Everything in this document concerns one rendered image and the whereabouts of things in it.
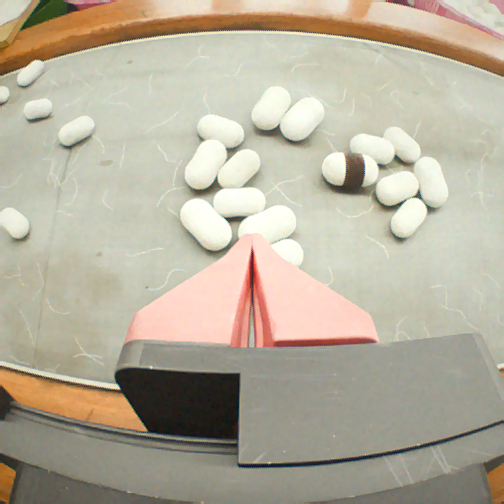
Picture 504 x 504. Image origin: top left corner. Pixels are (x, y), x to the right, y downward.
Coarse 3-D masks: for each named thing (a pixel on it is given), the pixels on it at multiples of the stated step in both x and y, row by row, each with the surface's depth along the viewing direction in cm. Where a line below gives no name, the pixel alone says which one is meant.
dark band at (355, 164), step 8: (344, 152) 20; (352, 160) 19; (360, 160) 19; (352, 168) 19; (360, 168) 19; (352, 176) 20; (360, 176) 20; (344, 184) 20; (352, 184) 20; (360, 184) 20
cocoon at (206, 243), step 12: (192, 204) 19; (204, 204) 19; (180, 216) 19; (192, 216) 19; (204, 216) 19; (216, 216) 19; (192, 228) 19; (204, 228) 19; (216, 228) 19; (228, 228) 19; (204, 240) 19; (216, 240) 19; (228, 240) 19
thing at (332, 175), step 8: (328, 160) 20; (336, 160) 19; (344, 160) 19; (368, 160) 19; (328, 168) 20; (336, 168) 19; (344, 168) 19; (368, 168) 19; (376, 168) 20; (328, 176) 20; (336, 176) 20; (344, 176) 20; (368, 176) 20; (376, 176) 20; (336, 184) 20; (368, 184) 20
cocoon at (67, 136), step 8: (80, 120) 21; (88, 120) 21; (64, 128) 21; (72, 128) 21; (80, 128) 21; (88, 128) 21; (64, 136) 21; (72, 136) 21; (80, 136) 22; (64, 144) 22; (72, 144) 22
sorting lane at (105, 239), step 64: (64, 64) 25; (128, 64) 25; (192, 64) 24; (256, 64) 24; (320, 64) 24; (384, 64) 24; (448, 64) 25; (0, 128) 23; (128, 128) 23; (192, 128) 23; (256, 128) 22; (320, 128) 23; (384, 128) 23; (448, 128) 23; (0, 192) 22; (64, 192) 21; (128, 192) 21; (192, 192) 21; (320, 192) 21; (448, 192) 21; (0, 256) 20; (64, 256) 20; (128, 256) 20; (192, 256) 20; (320, 256) 20; (384, 256) 20; (448, 256) 20; (0, 320) 19; (64, 320) 19; (128, 320) 19; (384, 320) 19; (448, 320) 19
